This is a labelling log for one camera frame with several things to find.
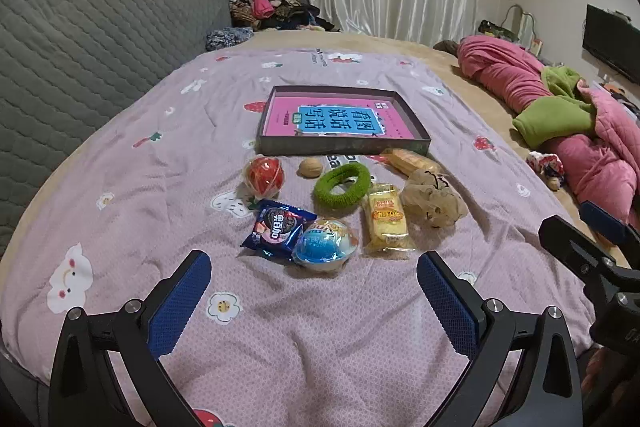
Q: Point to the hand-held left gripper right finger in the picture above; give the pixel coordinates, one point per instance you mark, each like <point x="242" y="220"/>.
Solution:
<point x="445" y="302"/>

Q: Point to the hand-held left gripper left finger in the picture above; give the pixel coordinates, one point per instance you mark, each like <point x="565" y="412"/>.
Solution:
<point x="180" y="302"/>

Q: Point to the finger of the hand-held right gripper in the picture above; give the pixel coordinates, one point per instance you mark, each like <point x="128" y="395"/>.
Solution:
<point x="602" y="217"/>
<point x="570" y="244"/>

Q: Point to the yellow cake packet orange label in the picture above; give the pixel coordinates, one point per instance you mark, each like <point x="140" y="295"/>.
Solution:
<point x="387" y="219"/>

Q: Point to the beige plush toy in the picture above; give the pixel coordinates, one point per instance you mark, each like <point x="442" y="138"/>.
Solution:
<point x="434" y="202"/>

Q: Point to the blue cookie packet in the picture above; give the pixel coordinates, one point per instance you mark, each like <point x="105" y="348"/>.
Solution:
<point x="275" y="229"/>

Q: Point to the blue egg toy packet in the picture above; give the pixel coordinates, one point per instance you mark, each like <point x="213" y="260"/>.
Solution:
<point x="322" y="247"/>

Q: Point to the yellow cake packet red print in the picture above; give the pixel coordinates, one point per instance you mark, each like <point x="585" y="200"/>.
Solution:
<point x="407" y="162"/>

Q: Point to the red ball candy packet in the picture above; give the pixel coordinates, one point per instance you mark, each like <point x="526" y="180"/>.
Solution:
<point x="264" y="174"/>

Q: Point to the shallow grey cardboard box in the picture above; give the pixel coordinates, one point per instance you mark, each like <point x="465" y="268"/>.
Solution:
<point x="345" y="147"/>

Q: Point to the walnut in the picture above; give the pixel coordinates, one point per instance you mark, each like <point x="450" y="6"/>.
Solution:
<point x="311" y="168"/>

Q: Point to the small plush toy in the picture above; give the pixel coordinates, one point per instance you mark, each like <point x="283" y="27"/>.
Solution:
<point x="547" y="167"/>

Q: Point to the green blanket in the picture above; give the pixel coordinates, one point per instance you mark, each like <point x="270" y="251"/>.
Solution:
<point x="555" y="117"/>

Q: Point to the purple printed blanket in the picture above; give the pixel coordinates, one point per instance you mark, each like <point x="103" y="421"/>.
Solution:
<point x="175" y="167"/>

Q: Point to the black television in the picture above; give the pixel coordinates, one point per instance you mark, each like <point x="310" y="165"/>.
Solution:
<point x="610" y="39"/>

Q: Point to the pink quilt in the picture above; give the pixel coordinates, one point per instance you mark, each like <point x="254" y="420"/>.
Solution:
<point x="500" y="67"/>

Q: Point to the dark bag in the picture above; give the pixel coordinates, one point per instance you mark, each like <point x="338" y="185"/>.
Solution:
<point x="492" y="28"/>

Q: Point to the dark brown cloth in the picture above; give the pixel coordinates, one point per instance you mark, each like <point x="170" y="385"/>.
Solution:
<point x="447" y="47"/>

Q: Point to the beige bed sheet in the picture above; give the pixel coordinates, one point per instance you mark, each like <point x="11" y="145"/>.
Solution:
<point x="395" y="46"/>

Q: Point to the blue patterned cloth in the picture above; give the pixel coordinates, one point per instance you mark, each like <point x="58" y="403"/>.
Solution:
<point x="227" y="38"/>

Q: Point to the grey quilted headboard cover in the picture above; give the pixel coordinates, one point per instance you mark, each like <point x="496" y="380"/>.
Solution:
<point x="90" y="47"/>

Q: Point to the pile of clothes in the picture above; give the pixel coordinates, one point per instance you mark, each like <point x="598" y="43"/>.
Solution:
<point x="270" y="4"/>

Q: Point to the metal frame chair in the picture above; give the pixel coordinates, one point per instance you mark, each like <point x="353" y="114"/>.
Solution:
<point x="522" y="24"/>

